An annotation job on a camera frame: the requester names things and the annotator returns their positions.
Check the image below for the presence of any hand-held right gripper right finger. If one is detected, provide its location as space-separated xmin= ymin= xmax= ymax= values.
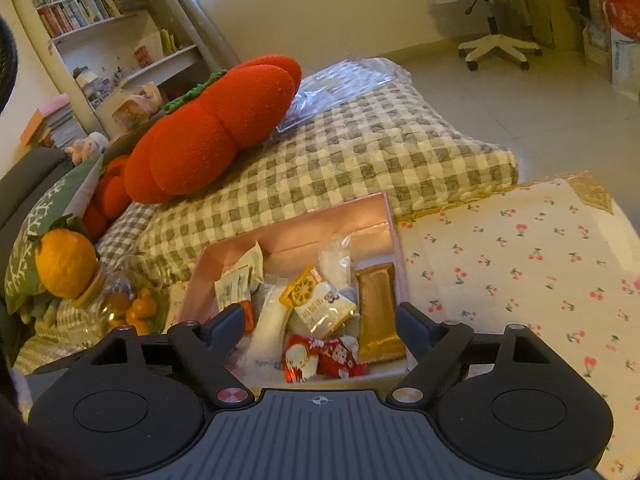
xmin=392 ymin=302 xmax=543 ymax=406

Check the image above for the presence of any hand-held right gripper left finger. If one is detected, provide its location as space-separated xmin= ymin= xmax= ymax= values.
xmin=92 ymin=304 xmax=253 ymax=408

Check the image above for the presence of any small white snack packet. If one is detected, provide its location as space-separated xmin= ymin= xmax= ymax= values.
xmin=214 ymin=266 xmax=253 ymax=313

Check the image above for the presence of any golden brown bar packet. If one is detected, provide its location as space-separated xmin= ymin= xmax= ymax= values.
xmin=355 ymin=262 xmax=407 ymax=365

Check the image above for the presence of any long white snack packet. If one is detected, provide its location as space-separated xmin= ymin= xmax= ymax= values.
xmin=247 ymin=284 xmax=292 ymax=363

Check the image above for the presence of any cream snack packet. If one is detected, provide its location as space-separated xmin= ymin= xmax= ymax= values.
xmin=220 ymin=241 xmax=265 ymax=286

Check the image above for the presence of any red snack packet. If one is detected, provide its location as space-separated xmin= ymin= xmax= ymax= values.
xmin=317 ymin=336 xmax=370 ymax=380
xmin=282 ymin=334 xmax=321 ymax=384

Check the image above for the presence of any yellow snack packet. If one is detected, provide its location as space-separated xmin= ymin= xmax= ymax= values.
xmin=279 ymin=266 xmax=358 ymax=339

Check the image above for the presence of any clear white snack packet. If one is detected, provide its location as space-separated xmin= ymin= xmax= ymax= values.
xmin=317 ymin=239 xmax=353 ymax=297

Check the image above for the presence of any pink cardboard box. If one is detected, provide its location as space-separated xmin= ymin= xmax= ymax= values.
xmin=167 ymin=192 xmax=418 ymax=392

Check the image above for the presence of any clear jar of small oranges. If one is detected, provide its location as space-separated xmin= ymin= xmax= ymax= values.
xmin=75 ymin=260 xmax=169 ymax=336

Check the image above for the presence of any cherry print bed sheet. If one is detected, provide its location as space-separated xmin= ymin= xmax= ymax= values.
xmin=397 ymin=177 xmax=640 ymax=480

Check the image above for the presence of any small red plush cushion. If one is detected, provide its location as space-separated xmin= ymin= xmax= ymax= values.
xmin=82 ymin=155 xmax=133 ymax=241

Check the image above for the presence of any orange fruit plush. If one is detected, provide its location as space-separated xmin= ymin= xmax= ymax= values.
xmin=27 ymin=217 xmax=99 ymax=302

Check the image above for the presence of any green checkered quilt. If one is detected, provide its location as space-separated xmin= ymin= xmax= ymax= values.
xmin=95 ymin=57 xmax=519 ymax=286

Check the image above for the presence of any large red tomato plush cushion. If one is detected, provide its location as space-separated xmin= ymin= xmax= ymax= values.
xmin=123 ymin=55 xmax=302 ymax=206

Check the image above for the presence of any green patterned pillow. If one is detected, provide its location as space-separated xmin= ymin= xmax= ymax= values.
xmin=4 ymin=155 xmax=103 ymax=317

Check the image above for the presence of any pale plush bunny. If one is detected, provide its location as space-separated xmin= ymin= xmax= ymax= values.
xmin=65 ymin=131 xmax=110 ymax=166

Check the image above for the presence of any small decorated box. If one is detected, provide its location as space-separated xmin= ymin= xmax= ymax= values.
xmin=111 ymin=97 xmax=151 ymax=133

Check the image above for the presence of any person's dark red clothing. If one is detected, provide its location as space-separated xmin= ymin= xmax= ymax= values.
xmin=0 ymin=365 xmax=96 ymax=480

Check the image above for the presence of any pink plush toy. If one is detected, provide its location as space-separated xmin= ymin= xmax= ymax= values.
xmin=135 ymin=82 xmax=163 ymax=111

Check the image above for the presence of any clear plastic bag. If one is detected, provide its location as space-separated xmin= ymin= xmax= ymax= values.
xmin=276 ymin=57 xmax=401 ymax=133

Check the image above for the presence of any dark grey sofa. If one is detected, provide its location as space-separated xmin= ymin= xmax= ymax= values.
xmin=0 ymin=147 xmax=71 ymax=226

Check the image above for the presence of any stack of books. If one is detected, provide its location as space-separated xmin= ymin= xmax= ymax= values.
xmin=20 ymin=94 xmax=88 ymax=149

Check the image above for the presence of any white bookshelf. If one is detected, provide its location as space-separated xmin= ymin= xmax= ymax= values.
xmin=10 ymin=0 xmax=211 ymax=137

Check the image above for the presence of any grey curtain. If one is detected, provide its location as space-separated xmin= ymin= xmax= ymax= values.
xmin=152 ymin=0 xmax=241 ymax=73

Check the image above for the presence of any white office chair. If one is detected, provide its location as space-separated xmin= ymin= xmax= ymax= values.
xmin=419 ymin=0 xmax=543 ymax=72

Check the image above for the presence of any brown cardboard box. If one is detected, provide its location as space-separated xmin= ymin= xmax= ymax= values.
xmin=541 ymin=0 xmax=603 ymax=52

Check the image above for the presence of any white sack with red print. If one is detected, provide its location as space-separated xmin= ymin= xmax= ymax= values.
xmin=602 ymin=0 xmax=640 ymax=91

